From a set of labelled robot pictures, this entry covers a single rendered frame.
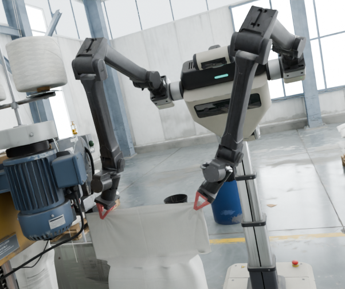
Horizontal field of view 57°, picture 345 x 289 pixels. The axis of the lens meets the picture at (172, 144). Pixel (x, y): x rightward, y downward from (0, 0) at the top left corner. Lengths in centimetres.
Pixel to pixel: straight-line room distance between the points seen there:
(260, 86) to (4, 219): 107
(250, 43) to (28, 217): 79
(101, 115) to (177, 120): 843
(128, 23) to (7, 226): 929
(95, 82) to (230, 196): 253
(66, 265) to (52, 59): 127
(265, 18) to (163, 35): 876
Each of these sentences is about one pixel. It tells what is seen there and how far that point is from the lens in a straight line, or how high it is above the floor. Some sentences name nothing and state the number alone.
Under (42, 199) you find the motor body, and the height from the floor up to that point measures 120.
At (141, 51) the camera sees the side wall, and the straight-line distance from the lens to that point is 987.
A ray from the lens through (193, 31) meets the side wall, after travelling 944.
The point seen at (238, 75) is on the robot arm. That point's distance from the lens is 98.
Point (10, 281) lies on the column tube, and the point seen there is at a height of 94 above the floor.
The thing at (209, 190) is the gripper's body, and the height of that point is 107.
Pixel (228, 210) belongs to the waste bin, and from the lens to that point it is 347.
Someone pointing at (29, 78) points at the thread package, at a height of 156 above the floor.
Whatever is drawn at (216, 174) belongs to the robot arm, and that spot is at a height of 114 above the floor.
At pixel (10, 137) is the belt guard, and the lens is 96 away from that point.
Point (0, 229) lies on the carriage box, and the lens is 113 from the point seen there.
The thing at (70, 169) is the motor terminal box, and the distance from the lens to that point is 97.
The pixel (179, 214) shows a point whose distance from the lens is 123.
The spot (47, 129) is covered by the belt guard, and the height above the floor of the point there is 139.
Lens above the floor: 140
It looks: 8 degrees down
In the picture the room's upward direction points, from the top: 12 degrees counter-clockwise
